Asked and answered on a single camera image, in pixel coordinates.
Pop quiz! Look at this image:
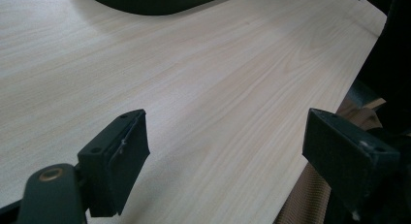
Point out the black key rack with tray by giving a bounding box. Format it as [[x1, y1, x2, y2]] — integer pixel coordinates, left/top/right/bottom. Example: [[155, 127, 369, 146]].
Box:
[[80, 0, 250, 16]]

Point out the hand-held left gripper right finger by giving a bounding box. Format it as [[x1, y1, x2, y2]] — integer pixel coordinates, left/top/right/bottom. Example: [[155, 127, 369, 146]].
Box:
[[301, 108, 402, 222]]

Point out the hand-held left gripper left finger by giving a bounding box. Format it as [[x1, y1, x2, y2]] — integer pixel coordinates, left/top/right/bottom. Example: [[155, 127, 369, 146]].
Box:
[[77, 109, 151, 218]]

